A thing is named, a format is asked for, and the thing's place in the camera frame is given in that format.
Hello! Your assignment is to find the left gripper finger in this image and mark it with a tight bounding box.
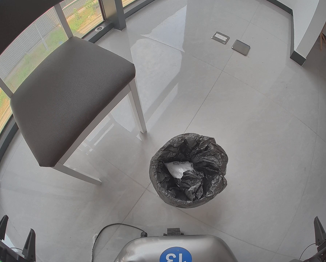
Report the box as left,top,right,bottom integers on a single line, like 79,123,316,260
0,215,9,241
21,228,36,259

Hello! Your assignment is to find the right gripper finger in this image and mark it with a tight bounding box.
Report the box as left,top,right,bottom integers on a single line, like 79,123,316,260
313,216,326,247

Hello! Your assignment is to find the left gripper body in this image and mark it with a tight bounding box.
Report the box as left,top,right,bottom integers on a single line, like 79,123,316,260
0,236,36,262

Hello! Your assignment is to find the black plastic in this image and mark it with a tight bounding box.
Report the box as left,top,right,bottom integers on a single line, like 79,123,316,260
177,170,206,203

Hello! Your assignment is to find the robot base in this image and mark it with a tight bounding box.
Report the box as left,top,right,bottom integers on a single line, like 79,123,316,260
121,227,238,262

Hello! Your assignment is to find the black plastic bag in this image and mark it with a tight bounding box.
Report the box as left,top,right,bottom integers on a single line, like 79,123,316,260
149,133,229,209

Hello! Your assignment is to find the grey seat white-legged chair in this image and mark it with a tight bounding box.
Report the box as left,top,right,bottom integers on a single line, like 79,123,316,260
0,0,148,185

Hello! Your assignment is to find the black cable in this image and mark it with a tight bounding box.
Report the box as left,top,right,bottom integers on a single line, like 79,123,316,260
93,223,148,262

